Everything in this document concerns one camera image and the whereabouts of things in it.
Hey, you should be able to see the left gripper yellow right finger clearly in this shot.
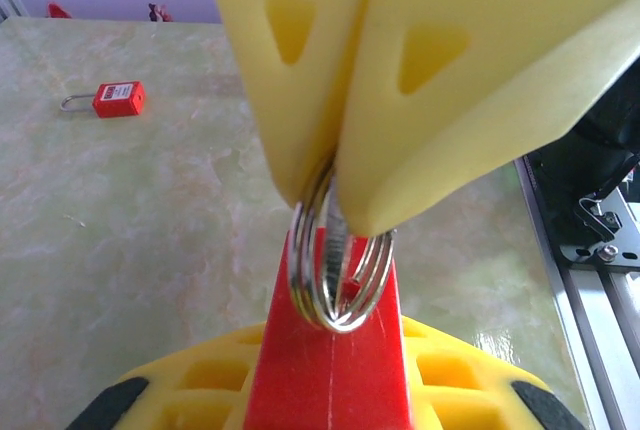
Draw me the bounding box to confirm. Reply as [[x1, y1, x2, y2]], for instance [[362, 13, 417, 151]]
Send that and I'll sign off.
[[399, 314, 587, 430]]

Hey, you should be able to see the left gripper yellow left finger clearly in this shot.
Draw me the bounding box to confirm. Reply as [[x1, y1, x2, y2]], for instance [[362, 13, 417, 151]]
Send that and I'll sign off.
[[64, 322, 266, 430]]

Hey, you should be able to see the red padlock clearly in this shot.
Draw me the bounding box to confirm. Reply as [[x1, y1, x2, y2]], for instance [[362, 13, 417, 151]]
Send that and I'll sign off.
[[59, 80, 147, 120], [243, 227, 416, 430]]

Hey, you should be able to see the metal key with ring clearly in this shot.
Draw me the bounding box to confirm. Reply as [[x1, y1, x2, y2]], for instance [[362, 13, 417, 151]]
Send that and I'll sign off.
[[287, 154, 397, 335]]

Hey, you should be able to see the aluminium frame rail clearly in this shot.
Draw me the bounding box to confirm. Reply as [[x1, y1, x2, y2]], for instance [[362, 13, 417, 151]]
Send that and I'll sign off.
[[514, 159, 640, 430]]

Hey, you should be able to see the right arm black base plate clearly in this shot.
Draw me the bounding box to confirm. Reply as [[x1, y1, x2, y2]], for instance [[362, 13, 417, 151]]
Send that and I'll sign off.
[[557, 229, 640, 272]]

